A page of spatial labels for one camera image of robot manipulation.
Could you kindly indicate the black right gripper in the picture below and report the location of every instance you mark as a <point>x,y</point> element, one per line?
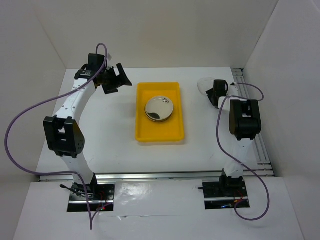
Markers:
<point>210,93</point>

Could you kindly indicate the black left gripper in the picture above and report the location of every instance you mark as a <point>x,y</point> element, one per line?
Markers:
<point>119,80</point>

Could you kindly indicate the clear glass plate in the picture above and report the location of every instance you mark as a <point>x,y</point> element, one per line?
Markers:
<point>205,85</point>

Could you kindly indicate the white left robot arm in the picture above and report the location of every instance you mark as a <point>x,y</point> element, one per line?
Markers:
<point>63,134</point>

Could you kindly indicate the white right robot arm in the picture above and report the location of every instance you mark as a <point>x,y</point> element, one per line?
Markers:
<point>244,124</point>

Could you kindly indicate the yellow plastic bin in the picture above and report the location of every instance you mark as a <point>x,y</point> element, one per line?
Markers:
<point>170,130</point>

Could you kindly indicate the right side aluminium rail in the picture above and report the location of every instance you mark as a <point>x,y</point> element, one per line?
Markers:
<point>263,160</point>

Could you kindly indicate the aluminium table rail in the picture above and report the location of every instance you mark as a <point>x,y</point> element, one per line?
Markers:
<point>264,172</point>

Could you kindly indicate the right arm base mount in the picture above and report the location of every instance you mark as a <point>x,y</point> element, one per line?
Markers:
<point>225,193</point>

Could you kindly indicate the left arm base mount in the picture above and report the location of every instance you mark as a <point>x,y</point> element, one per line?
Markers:
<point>101,200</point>

